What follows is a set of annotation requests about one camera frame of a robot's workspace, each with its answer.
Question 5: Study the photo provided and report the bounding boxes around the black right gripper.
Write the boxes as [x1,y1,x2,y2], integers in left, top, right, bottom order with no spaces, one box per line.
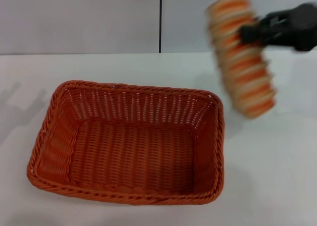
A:
[239,2,317,54]

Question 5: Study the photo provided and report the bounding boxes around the orange striped bread loaf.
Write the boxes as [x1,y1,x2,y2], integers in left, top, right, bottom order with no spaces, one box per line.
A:
[205,0,278,119]

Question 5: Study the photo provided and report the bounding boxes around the orange woven plastic basket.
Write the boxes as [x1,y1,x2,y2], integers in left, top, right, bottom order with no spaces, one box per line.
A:
[26,80,227,207]

